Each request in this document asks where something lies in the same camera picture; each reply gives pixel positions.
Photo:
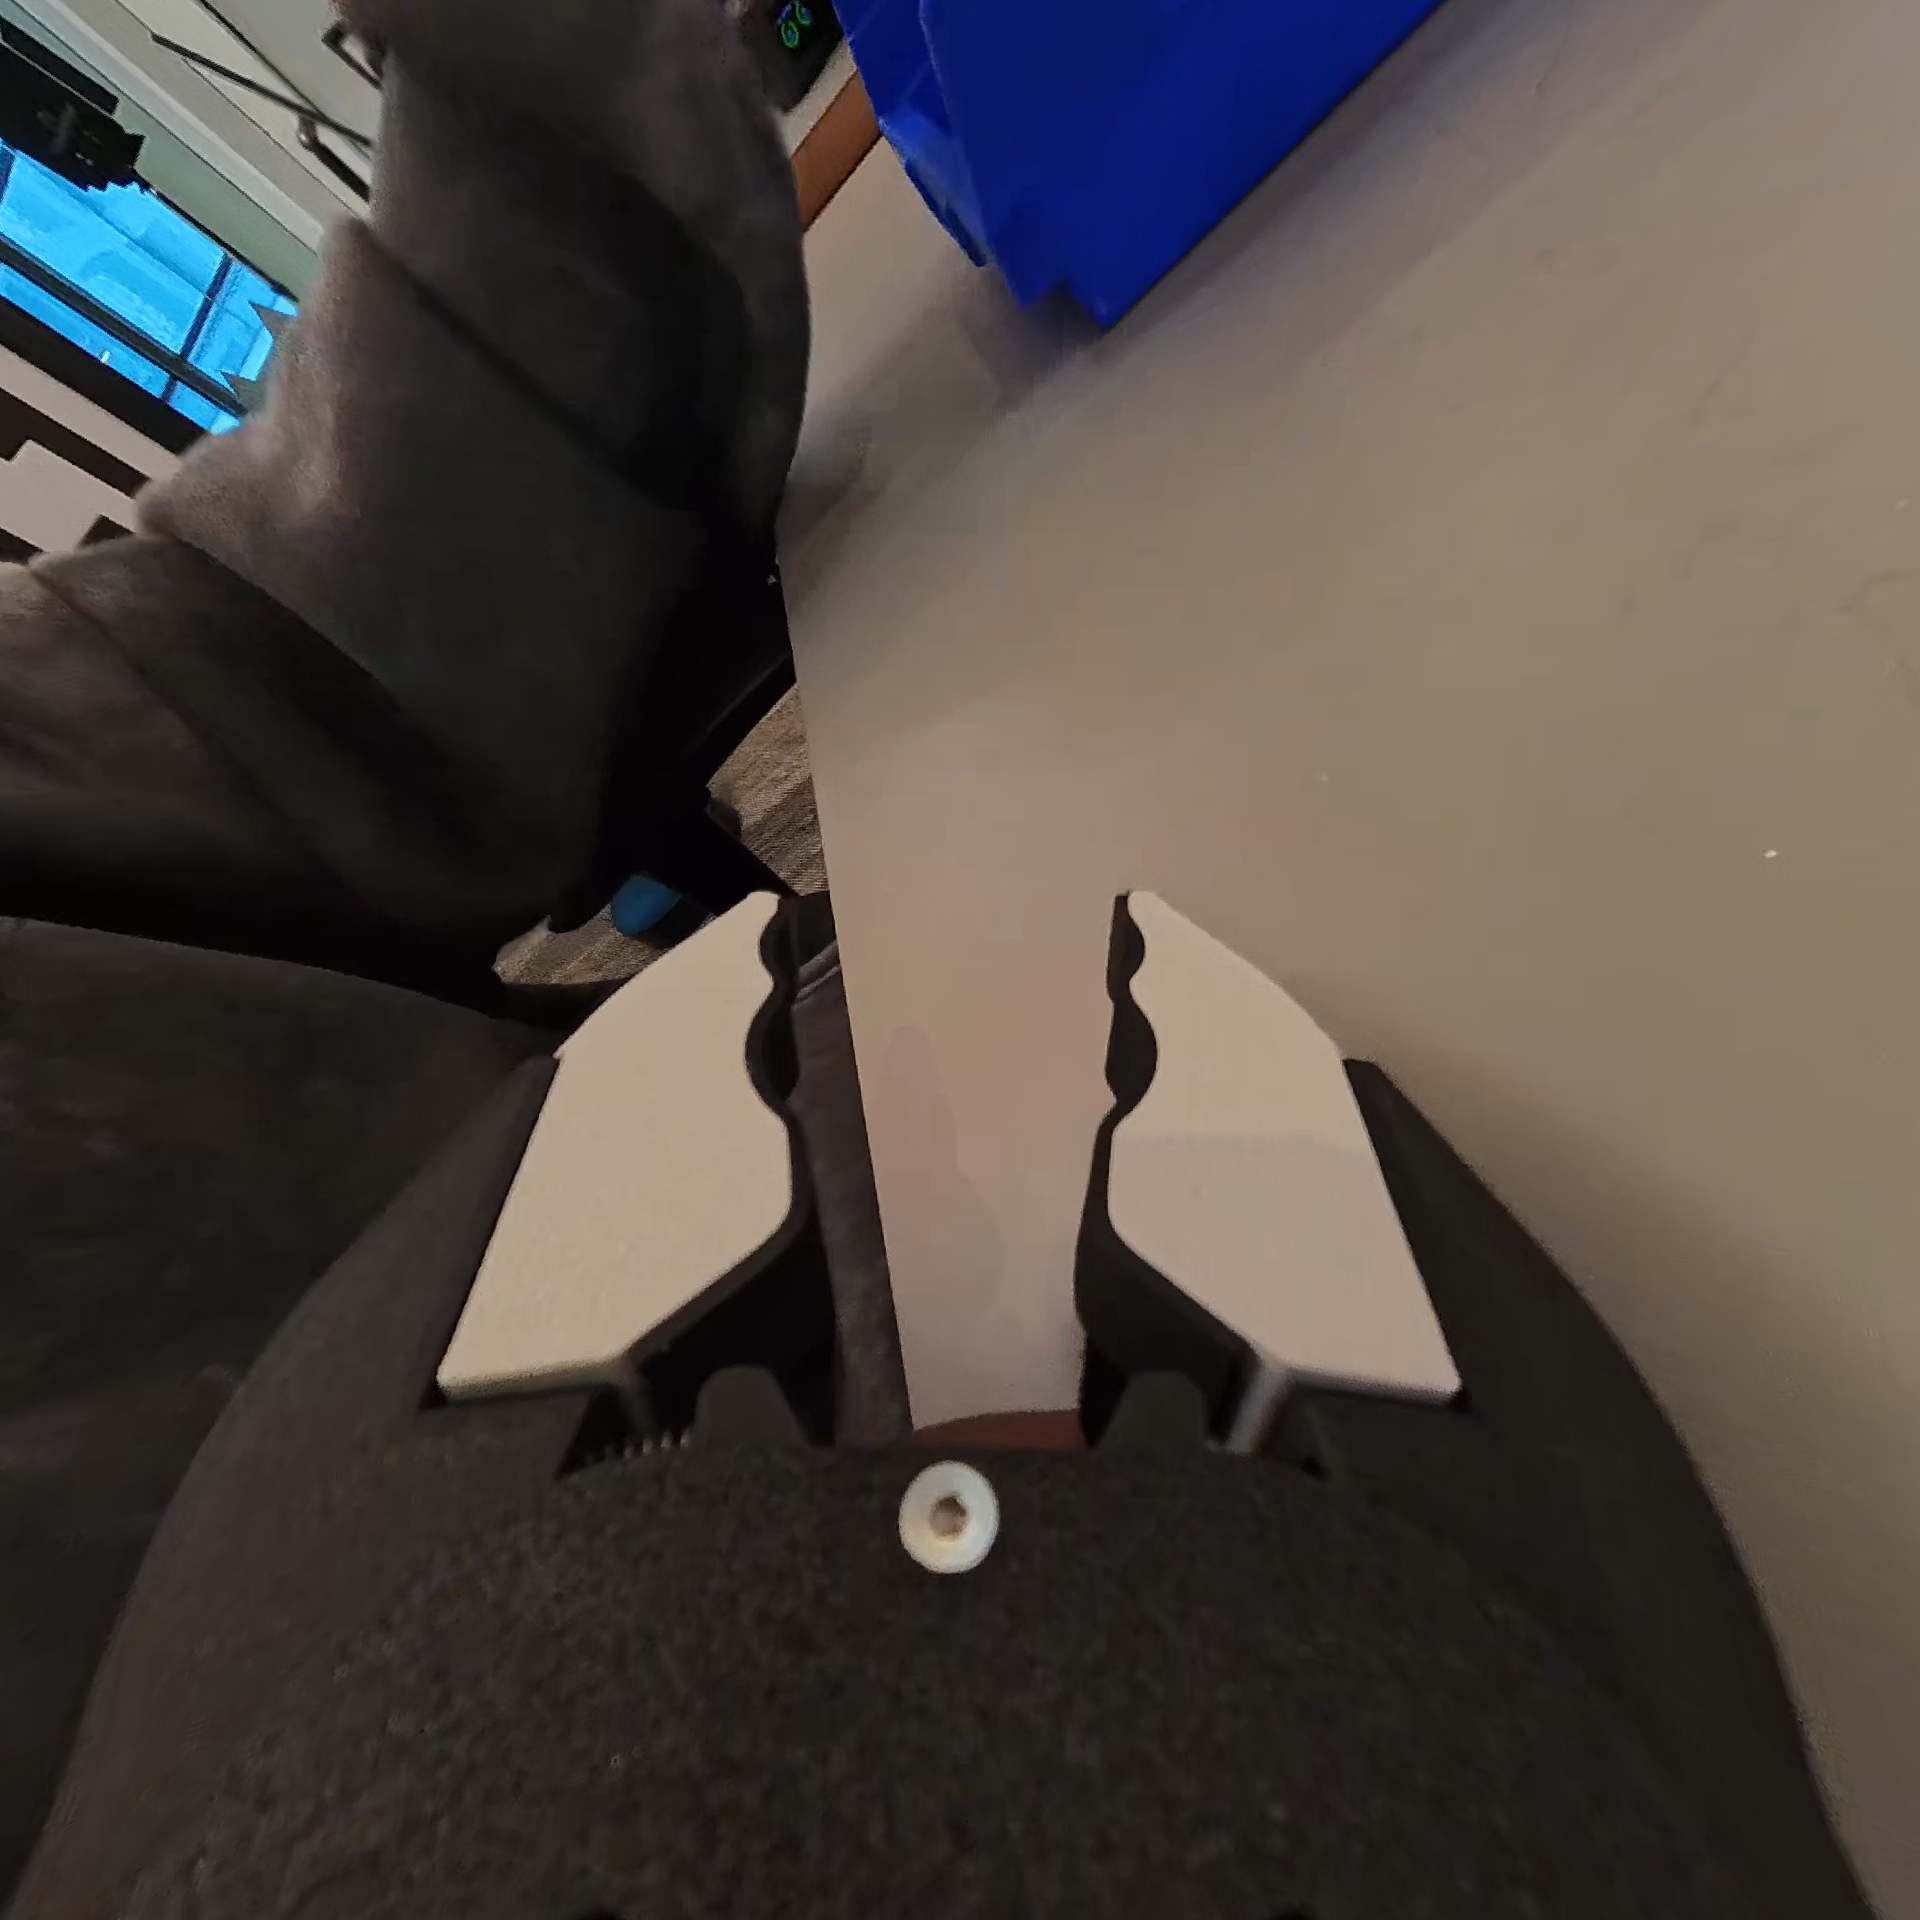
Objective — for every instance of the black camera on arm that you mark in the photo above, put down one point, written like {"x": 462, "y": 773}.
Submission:
{"x": 67, "y": 113}

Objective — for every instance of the blue plastic bin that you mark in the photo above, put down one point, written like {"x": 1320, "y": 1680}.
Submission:
{"x": 1142, "y": 136}

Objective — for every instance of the person's left forearm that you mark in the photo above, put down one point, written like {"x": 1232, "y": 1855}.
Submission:
{"x": 494, "y": 452}

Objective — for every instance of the black and white marker board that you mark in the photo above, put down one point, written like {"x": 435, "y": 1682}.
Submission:
{"x": 60, "y": 480}

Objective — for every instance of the black device green lights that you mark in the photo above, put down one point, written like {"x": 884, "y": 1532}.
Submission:
{"x": 802, "y": 45}

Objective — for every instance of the grey desk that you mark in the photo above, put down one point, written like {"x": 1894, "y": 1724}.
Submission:
{"x": 1499, "y": 750}

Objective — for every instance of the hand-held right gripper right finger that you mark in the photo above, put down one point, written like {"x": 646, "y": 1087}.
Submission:
{"x": 1275, "y": 1200}

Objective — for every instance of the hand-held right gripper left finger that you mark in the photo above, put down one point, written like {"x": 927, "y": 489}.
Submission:
{"x": 628, "y": 1200}

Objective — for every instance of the window with blue daylight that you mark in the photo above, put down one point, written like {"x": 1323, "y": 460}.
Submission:
{"x": 105, "y": 270}

